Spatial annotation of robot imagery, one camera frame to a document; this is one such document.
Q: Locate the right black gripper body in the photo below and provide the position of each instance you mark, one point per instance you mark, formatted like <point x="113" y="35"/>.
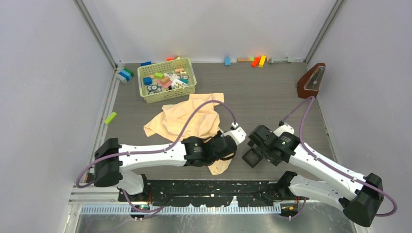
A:
<point x="266" y="156"/>

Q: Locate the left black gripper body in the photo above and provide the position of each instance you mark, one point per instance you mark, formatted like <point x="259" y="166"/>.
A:
<point x="211" y="160"/>

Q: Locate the black square frame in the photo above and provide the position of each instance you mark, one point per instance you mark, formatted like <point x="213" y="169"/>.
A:
<point x="253" y="156"/>

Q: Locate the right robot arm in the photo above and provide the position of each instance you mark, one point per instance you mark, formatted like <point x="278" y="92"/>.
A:
<point x="352" y="193"/>

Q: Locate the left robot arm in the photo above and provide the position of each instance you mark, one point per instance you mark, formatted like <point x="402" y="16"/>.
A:
<point x="116" y="162"/>

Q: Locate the brown metronome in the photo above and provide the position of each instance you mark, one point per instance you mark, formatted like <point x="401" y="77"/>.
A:
<point x="309" y="84"/>

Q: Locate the orange block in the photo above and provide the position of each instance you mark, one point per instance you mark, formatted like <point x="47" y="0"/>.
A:
<point x="255" y="62"/>

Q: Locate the pink block in basket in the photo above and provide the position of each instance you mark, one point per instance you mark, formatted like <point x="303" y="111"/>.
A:
<point x="164" y="85"/>

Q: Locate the tan wooden block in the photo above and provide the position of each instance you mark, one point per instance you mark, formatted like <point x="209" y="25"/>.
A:
<point x="244" y="59"/>

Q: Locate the light blue block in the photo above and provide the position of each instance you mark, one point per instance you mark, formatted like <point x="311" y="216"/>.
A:
<point x="227" y="61"/>

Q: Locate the green plastic basket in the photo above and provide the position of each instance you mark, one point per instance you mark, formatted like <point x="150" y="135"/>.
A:
<point x="179" y="71"/>

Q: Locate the green block in basket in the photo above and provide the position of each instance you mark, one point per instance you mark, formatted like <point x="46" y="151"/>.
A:
<point x="158" y="75"/>

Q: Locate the blue cube in basket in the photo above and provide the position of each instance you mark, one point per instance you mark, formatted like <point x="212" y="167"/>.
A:
<point x="147" y="81"/>

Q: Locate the blue block behind basket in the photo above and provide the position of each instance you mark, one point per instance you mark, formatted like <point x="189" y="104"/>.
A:
<point x="146" y="63"/>

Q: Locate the lime green block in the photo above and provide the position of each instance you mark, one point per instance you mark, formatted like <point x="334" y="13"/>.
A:
<point x="110" y="118"/>

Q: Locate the blue green stacked blocks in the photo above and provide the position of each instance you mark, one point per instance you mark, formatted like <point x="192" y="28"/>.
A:
<point x="125" y="75"/>

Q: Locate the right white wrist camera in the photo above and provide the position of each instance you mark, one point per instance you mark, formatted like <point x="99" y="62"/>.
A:
<point x="284" y="128"/>

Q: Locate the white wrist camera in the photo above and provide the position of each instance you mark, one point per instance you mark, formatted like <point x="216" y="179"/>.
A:
<point x="284" y="128"/>
<point x="236" y="133"/>

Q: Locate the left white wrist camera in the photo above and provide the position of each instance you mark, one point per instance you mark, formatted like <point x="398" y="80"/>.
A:
<point x="236" y="133"/>

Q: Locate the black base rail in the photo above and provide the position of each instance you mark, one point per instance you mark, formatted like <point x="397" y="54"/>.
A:
<point x="212" y="193"/>

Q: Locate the yellow block at wall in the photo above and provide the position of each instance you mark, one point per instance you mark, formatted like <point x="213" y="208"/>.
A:
<point x="262" y="61"/>

